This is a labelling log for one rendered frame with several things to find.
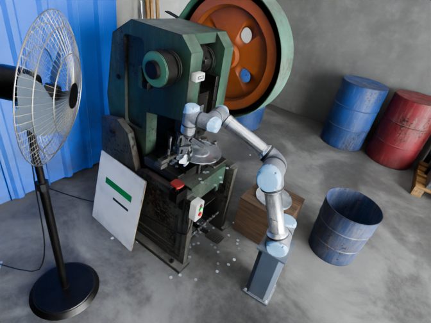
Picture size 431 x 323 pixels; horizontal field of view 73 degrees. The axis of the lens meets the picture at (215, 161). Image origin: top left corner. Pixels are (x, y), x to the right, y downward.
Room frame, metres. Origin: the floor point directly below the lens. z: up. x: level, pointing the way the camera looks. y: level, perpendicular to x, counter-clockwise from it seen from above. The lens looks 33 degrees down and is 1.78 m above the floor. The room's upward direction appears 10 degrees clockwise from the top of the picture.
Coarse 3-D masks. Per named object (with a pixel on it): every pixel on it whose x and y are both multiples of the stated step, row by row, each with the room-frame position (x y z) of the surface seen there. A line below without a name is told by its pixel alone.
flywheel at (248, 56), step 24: (216, 0) 2.04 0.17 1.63; (240, 0) 1.95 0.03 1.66; (216, 24) 2.07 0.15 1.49; (240, 24) 1.98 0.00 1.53; (264, 24) 1.86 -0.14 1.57; (240, 48) 1.96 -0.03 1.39; (264, 48) 1.88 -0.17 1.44; (240, 72) 1.97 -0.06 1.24; (264, 72) 1.82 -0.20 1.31; (240, 96) 1.93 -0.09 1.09; (264, 96) 1.89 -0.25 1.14
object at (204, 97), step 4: (200, 88) 1.72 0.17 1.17; (200, 92) 1.65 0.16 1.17; (204, 92) 1.66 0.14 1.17; (200, 96) 1.63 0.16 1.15; (204, 96) 1.67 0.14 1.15; (200, 100) 1.64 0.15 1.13; (204, 100) 1.67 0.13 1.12; (200, 104) 1.64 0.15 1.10; (204, 104) 1.68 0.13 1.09; (200, 108) 1.64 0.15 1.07; (204, 108) 1.68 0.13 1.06; (204, 112) 1.69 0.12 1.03; (176, 120) 1.63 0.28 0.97; (176, 124) 1.63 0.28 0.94; (180, 124) 1.62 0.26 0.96; (176, 128) 1.63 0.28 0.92; (180, 128) 1.62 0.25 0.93; (196, 128) 1.59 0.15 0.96; (200, 128) 1.62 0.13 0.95; (196, 132) 1.59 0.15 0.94; (200, 132) 1.60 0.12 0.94; (204, 132) 1.66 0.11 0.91; (196, 136) 1.59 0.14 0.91
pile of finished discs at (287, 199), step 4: (256, 192) 1.84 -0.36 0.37; (260, 192) 1.86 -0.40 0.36; (284, 192) 1.92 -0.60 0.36; (256, 196) 1.81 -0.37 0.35; (260, 196) 1.81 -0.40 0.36; (264, 196) 1.82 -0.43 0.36; (284, 196) 1.87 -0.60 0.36; (288, 196) 1.89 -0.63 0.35; (260, 200) 1.76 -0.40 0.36; (264, 200) 1.77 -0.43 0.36; (284, 200) 1.82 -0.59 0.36; (288, 200) 1.82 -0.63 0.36; (264, 204) 1.71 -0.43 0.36; (284, 204) 1.76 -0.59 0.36; (288, 204) 1.77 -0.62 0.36; (284, 208) 1.71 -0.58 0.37
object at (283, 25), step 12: (192, 0) 2.09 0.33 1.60; (204, 0) 2.19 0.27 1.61; (264, 0) 1.86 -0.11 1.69; (192, 12) 2.21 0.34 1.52; (276, 12) 1.86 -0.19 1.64; (276, 24) 1.78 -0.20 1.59; (288, 24) 1.91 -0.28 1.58; (288, 36) 1.86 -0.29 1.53; (288, 48) 1.83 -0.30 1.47; (288, 60) 1.82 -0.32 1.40; (288, 72) 1.86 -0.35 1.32; (276, 84) 1.75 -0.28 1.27; (252, 108) 1.98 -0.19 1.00
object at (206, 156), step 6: (192, 144) 1.70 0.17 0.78; (210, 144) 1.74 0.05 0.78; (198, 150) 1.63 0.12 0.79; (204, 150) 1.64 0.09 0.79; (210, 150) 1.67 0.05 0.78; (216, 150) 1.68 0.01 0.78; (192, 156) 1.55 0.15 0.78; (198, 156) 1.56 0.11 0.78; (204, 156) 1.57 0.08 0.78; (210, 156) 1.59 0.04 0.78; (216, 156) 1.60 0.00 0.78; (192, 162) 1.48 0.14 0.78; (198, 162) 1.49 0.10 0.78; (204, 162) 1.51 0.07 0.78; (210, 162) 1.52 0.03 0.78
